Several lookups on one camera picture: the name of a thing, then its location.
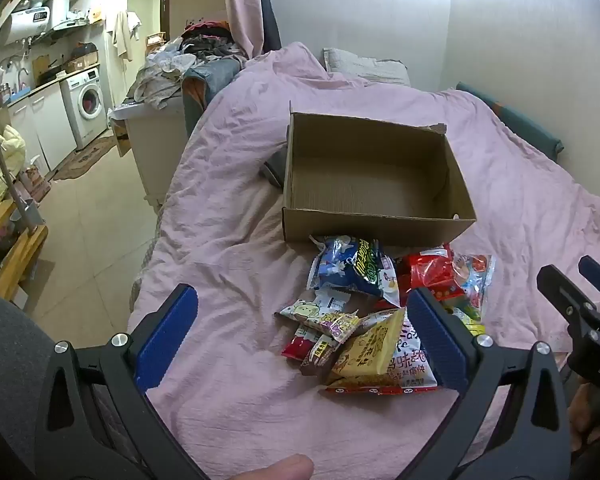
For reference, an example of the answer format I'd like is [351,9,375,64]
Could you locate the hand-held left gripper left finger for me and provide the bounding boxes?
[34,283,211,480]

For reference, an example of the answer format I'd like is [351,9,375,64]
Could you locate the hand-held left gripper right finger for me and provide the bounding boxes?
[406,286,573,480]

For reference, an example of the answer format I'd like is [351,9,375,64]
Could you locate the white snack packet red edge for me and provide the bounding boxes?
[324,317,439,396]

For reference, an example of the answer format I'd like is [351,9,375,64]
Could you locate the yellow snack packet brown drawing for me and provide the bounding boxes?
[331,307,407,378]

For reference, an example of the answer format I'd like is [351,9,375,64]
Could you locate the red snack bag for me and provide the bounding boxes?
[396,246,466,306]

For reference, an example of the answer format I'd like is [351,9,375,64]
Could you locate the light blue cartoon snack packet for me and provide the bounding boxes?
[450,253,496,322]

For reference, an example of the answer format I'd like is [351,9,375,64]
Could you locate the purple and yellow snack packet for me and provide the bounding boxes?
[312,311,362,345]

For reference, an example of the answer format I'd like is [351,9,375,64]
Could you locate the blue snack bag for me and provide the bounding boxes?
[311,235,402,309]

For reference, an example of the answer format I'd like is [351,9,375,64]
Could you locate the brown chocolate snack packet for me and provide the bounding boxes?
[300,337,342,377]

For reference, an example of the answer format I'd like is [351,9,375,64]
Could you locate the cardboard box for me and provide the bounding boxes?
[65,52,99,73]
[281,101,478,248]

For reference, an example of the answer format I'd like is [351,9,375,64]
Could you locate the small red snack stick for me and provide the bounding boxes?
[281,324,321,361]

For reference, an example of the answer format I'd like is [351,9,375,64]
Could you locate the cream cartoon face snack packet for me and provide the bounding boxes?
[275,290,353,331]

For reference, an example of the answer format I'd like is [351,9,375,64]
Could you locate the person's right hand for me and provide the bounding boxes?
[569,384,600,455]

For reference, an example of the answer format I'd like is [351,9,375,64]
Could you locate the person's left hand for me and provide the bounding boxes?
[225,454,314,480]

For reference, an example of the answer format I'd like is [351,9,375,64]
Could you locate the pink bedsheet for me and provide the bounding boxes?
[129,42,600,480]

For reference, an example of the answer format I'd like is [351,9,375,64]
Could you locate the person's grey trouser leg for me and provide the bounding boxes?
[0,290,81,480]

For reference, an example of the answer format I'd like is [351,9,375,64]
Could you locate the wooden rack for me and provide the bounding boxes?
[0,175,48,301]

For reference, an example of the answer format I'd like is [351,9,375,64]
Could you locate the teal cushion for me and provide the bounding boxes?
[455,81,565,158]

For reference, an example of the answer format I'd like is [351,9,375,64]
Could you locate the white storage cabinet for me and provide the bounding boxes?
[109,102,191,206]

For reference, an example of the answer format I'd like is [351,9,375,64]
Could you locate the brown patterned rug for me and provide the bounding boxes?
[54,135,118,182]

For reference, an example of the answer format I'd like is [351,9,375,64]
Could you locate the grey soft object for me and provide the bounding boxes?
[258,150,287,186]

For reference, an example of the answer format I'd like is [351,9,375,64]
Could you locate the brown cardboard piece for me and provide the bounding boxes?
[112,120,131,157]

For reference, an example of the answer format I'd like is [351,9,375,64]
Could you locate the curved metal pole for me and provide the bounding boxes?
[0,85,46,226]

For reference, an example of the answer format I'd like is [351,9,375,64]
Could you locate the pale yellow quilt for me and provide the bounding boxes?
[0,125,27,206]

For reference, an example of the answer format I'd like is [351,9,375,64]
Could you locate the white kitchen base cabinets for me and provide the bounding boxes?
[7,82,78,173]

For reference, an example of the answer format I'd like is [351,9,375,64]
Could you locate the white washing machine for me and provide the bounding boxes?
[60,66,110,151]

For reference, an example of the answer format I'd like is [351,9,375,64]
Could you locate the blue denim garment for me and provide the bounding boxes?
[182,57,242,108]

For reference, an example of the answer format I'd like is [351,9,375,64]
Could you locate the pile of clothes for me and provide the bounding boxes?
[132,20,253,111]

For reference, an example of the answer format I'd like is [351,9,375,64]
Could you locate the grey patterned pillow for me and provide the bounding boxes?
[322,47,411,86]

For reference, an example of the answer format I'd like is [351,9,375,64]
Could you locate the cardboard box on washer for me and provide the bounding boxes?
[65,52,99,73]

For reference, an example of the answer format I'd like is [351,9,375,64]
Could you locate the hanging white towel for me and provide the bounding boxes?
[111,10,142,63]

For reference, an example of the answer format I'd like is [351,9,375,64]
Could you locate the range hood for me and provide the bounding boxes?
[50,15,91,33]

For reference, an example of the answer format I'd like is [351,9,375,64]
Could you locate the pink hanging cloth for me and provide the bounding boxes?
[225,0,266,58]

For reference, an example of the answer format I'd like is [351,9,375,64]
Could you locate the dark upright panel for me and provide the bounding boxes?
[254,0,282,53]

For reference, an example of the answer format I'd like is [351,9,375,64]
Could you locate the white water heater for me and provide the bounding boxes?
[5,0,71,43]

